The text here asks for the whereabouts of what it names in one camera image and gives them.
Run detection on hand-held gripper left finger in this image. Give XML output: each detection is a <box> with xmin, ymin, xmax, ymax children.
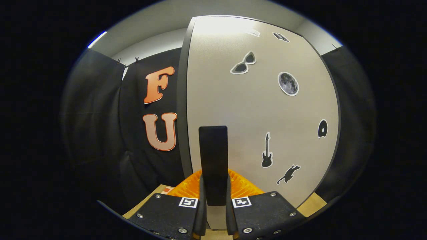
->
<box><xmin>128</xmin><ymin>169</ymin><xmax>208</xmax><ymax>240</ymax></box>

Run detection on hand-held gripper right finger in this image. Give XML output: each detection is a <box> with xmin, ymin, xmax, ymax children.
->
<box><xmin>226</xmin><ymin>168</ymin><xmax>306</xmax><ymax>240</ymax></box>

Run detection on black door handle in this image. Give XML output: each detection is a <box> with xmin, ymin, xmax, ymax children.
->
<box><xmin>198</xmin><ymin>126</ymin><xmax>229</xmax><ymax>206</ymax></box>

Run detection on beige shoe cabinet door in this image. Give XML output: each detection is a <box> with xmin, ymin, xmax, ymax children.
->
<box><xmin>186</xmin><ymin>16</ymin><xmax>340</xmax><ymax>230</ymax></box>

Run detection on black backdrop cloth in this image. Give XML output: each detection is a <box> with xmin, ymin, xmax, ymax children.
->
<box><xmin>60</xmin><ymin>45</ymin><xmax>377</xmax><ymax>217</ymax></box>

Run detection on ceiling light panel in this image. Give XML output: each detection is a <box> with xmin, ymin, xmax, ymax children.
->
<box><xmin>87</xmin><ymin>31</ymin><xmax>107</xmax><ymax>49</ymax></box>

